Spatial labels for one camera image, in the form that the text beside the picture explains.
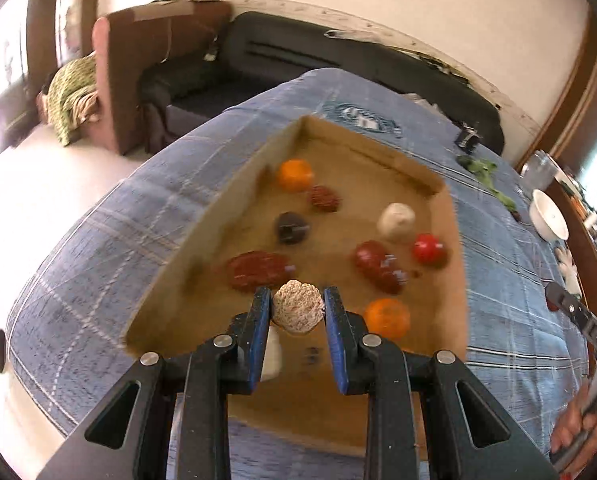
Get small beige yam chunk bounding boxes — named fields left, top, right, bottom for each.
left=270, top=280, right=326, bottom=335

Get white fabric gloves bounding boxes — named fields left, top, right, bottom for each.
left=553, top=244, right=585, bottom=292

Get cardboard box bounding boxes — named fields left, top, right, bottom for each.
left=122, top=115, right=473, bottom=462

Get green leafy vegetable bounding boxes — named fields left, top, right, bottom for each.
left=457, top=156, right=518, bottom=211

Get white charger cable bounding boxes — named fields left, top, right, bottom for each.
left=158, top=20, right=221, bottom=65

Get red tomato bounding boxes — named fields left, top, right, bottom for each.
left=411, top=233, right=450, bottom=269

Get blue plaid blanket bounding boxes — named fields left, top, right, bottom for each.
left=5, top=67, right=597, bottom=480

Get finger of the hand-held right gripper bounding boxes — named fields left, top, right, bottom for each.
left=545, top=281, right=597, bottom=358

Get black sofa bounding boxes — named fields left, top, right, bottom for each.
left=137, top=10, right=505, bottom=157

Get white bowl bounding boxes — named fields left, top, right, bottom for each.
left=531, top=188, right=570, bottom=242

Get large red jujube date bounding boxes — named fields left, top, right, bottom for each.
left=226, top=251, right=292, bottom=292

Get large orange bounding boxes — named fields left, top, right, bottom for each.
left=364, top=298, right=411, bottom=340

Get dark purple plum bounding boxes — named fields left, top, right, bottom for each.
left=275, top=211, right=311, bottom=246

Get large white yam chunk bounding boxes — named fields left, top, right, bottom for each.
left=260, top=326, right=284, bottom=382

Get brown wooden furniture edge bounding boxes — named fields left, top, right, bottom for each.
left=549, top=177, right=597, bottom=321

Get small red date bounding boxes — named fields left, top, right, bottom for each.
left=308, top=185, right=341, bottom=214

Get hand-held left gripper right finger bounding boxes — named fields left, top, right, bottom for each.
left=325, top=286, right=559, bottom=480

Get brown armchair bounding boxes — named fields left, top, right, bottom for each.
left=91, top=0, right=232, bottom=157

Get person's right hand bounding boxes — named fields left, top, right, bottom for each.
left=549, top=394, right=597, bottom=465

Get black electronic device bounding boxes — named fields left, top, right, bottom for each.
left=455, top=122, right=482, bottom=151

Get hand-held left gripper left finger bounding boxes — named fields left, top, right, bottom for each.
left=38, top=286, right=272, bottom=480

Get wrinkled dark red date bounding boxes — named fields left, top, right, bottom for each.
left=354, top=240, right=405, bottom=295

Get green patterned cloth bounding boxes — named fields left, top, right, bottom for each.
left=44, top=54, right=100, bottom=147

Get medium orange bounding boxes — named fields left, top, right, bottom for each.
left=277, top=158, right=316, bottom=192

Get wooden door frame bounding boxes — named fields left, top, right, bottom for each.
left=515, top=7, right=597, bottom=173

